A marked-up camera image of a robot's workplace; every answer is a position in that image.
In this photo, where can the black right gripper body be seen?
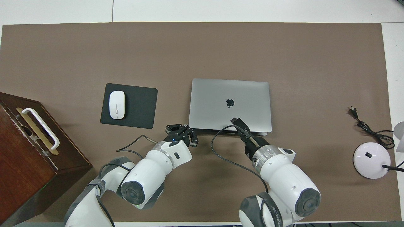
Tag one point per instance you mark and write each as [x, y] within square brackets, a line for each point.
[252, 149]

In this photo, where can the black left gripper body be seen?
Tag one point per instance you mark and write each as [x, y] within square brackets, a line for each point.
[176, 135]

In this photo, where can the grey Apple laptop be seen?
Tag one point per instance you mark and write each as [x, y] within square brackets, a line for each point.
[214, 104]

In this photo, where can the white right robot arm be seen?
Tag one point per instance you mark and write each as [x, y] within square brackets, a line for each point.
[284, 176]

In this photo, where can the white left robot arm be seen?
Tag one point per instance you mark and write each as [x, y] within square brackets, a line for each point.
[151, 170]

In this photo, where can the black mouse pad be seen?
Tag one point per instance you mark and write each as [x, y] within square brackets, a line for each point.
[142, 108]

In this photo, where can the white computer mouse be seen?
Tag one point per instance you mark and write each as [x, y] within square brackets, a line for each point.
[116, 105]

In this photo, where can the brown table mat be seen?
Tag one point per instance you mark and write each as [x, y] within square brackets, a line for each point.
[202, 50]

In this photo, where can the white desk lamp base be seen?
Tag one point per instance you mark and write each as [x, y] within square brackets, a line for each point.
[371, 162]

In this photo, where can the dark brown wooden box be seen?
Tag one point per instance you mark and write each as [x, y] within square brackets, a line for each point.
[28, 176]

